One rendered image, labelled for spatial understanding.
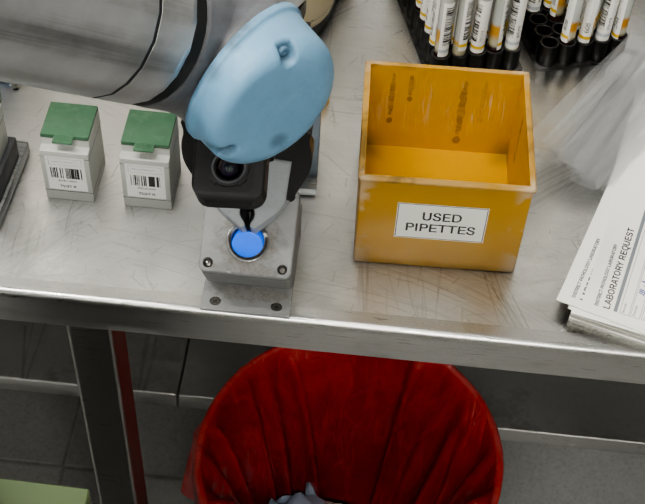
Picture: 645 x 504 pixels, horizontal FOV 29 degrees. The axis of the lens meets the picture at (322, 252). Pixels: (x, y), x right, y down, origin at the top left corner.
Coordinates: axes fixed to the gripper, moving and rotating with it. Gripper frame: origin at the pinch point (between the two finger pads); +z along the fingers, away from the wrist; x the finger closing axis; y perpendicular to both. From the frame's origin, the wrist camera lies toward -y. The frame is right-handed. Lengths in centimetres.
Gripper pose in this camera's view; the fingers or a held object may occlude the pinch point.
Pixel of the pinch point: (248, 226)
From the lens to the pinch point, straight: 92.7
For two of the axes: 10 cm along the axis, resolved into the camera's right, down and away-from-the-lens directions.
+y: 0.9, -7.6, 6.5
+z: -0.4, 6.5, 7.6
